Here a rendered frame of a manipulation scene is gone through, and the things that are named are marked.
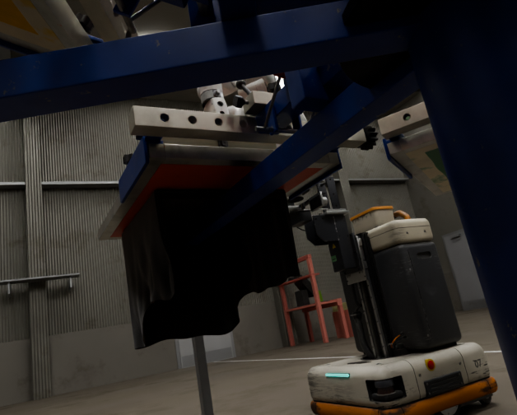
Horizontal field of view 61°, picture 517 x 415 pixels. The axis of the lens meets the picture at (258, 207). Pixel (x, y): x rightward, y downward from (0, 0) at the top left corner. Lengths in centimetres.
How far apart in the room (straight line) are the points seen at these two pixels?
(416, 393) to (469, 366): 35
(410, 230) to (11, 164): 923
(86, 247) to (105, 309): 137
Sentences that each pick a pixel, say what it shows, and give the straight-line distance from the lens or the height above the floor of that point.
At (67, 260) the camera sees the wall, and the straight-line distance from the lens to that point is 990.
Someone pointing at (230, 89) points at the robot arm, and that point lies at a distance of 155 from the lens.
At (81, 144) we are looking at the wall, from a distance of 1079.
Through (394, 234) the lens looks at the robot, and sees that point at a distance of 223.
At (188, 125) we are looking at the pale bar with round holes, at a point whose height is 100.
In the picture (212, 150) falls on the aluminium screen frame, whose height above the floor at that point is 98.
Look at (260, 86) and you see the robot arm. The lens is 186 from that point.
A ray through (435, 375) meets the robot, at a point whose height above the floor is 19.
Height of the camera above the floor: 52
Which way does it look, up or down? 15 degrees up
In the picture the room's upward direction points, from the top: 10 degrees counter-clockwise
